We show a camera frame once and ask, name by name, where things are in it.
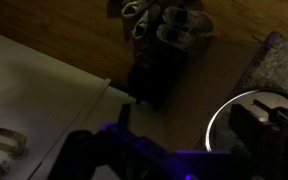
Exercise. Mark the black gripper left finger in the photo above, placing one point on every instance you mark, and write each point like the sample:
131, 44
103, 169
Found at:
124, 120

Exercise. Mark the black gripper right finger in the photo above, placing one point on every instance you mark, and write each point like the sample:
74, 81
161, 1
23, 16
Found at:
247, 133

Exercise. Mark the white door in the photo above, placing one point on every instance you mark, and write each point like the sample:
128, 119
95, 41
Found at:
34, 93

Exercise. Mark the white sneaker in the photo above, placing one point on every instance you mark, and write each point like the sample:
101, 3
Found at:
144, 25
180, 38
190, 18
134, 7

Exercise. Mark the metal deadbolt knob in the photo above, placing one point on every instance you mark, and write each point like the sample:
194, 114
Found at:
0, 168

